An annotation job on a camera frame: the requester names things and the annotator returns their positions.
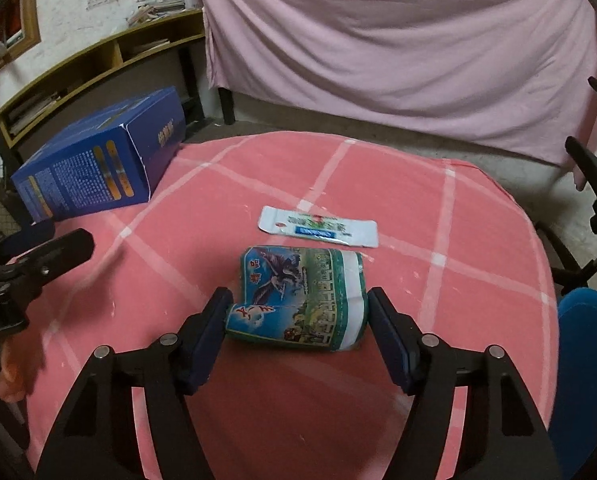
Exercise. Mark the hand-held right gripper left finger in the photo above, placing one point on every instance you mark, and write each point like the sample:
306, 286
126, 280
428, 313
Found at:
208, 340

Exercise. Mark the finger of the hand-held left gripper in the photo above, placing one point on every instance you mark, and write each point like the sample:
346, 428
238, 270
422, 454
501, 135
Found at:
23, 237
58, 255

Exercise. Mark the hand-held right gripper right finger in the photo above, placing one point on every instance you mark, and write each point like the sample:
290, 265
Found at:
386, 340

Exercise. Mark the green printed packet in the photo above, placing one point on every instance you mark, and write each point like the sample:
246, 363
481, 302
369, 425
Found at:
298, 300

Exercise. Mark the blue plastic basin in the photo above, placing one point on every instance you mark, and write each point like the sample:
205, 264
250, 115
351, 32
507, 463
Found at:
588, 360

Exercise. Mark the person's left hand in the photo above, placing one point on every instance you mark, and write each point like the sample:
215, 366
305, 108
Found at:
11, 375

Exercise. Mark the blue cardboard box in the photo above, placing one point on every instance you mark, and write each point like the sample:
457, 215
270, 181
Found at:
88, 170

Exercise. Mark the stack of books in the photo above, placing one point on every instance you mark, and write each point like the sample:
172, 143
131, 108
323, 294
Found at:
33, 110

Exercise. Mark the white sachet with blue label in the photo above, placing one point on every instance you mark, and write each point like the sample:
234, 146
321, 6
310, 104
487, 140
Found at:
318, 227

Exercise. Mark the pink checked tablecloth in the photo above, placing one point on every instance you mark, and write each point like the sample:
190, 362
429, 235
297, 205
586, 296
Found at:
378, 185

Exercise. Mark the low wooden shelf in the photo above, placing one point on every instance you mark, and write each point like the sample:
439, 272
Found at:
78, 58

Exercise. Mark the pile of papers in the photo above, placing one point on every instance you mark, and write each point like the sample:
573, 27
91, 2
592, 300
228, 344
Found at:
156, 7

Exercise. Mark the black office chair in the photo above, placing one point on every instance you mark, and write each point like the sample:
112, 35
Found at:
586, 165

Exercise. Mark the pink hanging sheet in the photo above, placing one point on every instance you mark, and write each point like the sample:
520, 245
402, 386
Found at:
378, 60

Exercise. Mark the wooden picture frame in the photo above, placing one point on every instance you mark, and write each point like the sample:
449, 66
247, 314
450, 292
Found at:
31, 10

